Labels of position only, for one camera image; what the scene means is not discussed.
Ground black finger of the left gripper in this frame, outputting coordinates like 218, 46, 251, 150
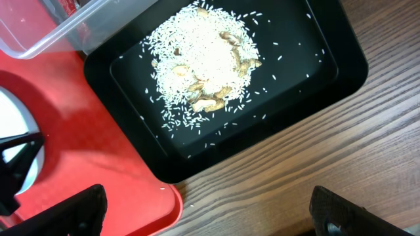
1, 132, 45, 216

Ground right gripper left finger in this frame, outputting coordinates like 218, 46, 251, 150
1, 184, 108, 236

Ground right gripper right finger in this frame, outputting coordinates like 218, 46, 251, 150
309, 186, 411, 236

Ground light blue plate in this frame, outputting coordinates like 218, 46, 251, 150
1, 87, 45, 195

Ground red snack wrapper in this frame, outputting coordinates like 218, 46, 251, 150
58, 0, 81, 16

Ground rice and food scraps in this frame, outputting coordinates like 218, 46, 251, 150
117, 0, 327, 160

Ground red plastic tray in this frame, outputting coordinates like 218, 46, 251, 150
1, 52, 183, 235

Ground clear plastic bin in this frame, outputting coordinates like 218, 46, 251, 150
1, 0, 156, 60

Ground black tray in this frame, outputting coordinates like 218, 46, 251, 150
84, 1, 368, 184

